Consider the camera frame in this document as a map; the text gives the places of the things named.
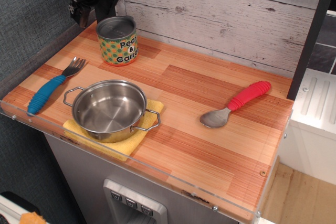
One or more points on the peas and carrots can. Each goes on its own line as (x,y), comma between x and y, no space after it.
(118,42)

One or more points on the stainless steel pot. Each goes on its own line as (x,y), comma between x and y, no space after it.
(111,110)

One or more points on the yellow cloth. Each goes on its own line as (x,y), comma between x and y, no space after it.
(120,150)

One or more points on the grey toy fridge cabinet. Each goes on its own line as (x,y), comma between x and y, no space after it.
(86,172)

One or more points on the clear acrylic edge guard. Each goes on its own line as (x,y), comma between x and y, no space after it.
(216,203)

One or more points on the silver dispenser panel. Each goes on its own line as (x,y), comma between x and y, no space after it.
(129,206)

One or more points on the orange and black object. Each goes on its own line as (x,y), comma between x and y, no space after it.
(15,209)

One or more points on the white toy sink unit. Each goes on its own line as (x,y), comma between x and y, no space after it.
(308,143)

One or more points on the dark left post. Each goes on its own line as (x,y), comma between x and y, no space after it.
(104,9)

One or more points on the dark post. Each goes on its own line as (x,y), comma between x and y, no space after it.
(312,36)
(104,9)

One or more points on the blue handled fork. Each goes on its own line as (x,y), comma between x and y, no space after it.
(40,98)

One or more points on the red handled spoon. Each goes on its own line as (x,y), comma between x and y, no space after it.
(218,118)

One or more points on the dark right post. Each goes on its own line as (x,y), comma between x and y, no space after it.
(312,36)

